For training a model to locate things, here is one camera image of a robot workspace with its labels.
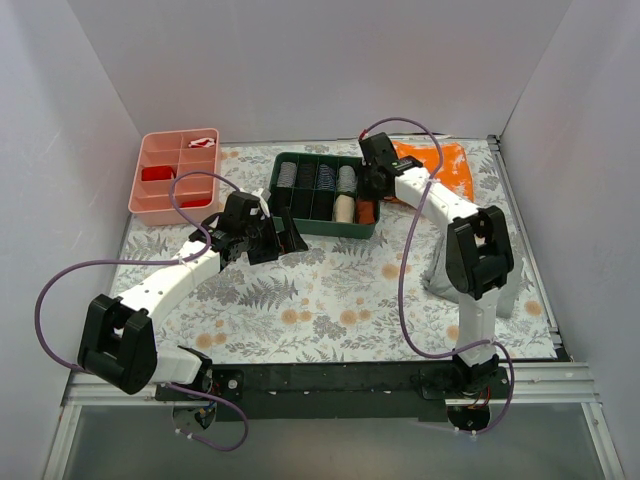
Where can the grey striped rolled sock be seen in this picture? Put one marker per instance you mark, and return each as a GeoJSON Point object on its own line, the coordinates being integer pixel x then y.
{"type": "Point", "coordinates": [287, 175]}

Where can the orange and cream underwear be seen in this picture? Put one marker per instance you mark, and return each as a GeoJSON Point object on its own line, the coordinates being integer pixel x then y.
{"type": "Point", "coordinates": [366, 212]}

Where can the black rolled sock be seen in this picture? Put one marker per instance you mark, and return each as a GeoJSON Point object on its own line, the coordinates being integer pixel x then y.
{"type": "Point", "coordinates": [305, 178]}
{"type": "Point", "coordinates": [322, 208]}
{"type": "Point", "coordinates": [281, 198]}
{"type": "Point", "coordinates": [301, 203]}

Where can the blue striped rolled sock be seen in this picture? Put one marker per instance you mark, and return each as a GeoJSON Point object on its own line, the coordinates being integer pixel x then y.
{"type": "Point", "coordinates": [326, 178]}

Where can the grey folded cloth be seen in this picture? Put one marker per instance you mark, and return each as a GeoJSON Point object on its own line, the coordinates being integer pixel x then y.
{"type": "Point", "coordinates": [436, 282]}

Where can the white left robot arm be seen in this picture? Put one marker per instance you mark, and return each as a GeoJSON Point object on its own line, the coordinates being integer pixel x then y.
{"type": "Point", "coordinates": [118, 343]}

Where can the floral patterned table mat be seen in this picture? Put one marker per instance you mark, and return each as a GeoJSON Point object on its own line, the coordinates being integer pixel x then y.
{"type": "Point", "coordinates": [337, 301]}

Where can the red white rolled underwear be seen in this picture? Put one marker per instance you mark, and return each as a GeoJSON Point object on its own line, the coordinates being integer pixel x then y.
{"type": "Point", "coordinates": [203, 142]}

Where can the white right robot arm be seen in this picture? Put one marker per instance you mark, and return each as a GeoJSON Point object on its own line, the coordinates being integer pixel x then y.
{"type": "Point", "coordinates": [478, 256]}

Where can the pink divided organiser box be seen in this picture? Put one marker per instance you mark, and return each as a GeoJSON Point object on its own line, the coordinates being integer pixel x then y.
{"type": "Point", "coordinates": [156, 203]}

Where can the green divided organiser box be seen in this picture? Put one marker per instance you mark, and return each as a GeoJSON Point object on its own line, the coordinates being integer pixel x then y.
{"type": "Point", "coordinates": [323, 228]}

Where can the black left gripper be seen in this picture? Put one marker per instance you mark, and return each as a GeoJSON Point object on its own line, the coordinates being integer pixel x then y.
{"type": "Point", "coordinates": [275, 236]}

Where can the red rolled underwear front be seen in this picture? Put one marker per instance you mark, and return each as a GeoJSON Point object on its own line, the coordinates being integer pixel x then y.
{"type": "Point", "coordinates": [196, 203]}

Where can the black rolled sock front middle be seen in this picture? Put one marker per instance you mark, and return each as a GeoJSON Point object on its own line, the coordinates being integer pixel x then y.
{"type": "Point", "coordinates": [301, 203]}

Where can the black rolled sock front left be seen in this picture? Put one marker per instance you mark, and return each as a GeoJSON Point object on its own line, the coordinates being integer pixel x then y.
{"type": "Point", "coordinates": [281, 198]}

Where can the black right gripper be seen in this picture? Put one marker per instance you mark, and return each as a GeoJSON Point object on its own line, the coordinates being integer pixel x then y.
{"type": "Point", "coordinates": [369, 198]}

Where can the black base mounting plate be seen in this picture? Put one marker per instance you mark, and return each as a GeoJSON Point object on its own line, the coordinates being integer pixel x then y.
{"type": "Point", "coordinates": [380, 390]}

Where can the orange white patterned cloth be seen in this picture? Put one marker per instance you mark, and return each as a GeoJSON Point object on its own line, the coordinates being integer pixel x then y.
{"type": "Point", "coordinates": [455, 173]}

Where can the cream rolled sock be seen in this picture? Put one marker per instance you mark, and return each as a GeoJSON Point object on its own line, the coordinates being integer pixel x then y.
{"type": "Point", "coordinates": [344, 209]}

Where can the white grey striped sock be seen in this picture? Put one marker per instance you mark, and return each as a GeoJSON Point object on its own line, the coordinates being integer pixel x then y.
{"type": "Point", "coordinates": [347, 180]}

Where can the black rolled sock front right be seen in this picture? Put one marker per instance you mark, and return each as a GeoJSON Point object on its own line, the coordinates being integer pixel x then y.
{"type": "Point", "coordinates": [322, 208]}

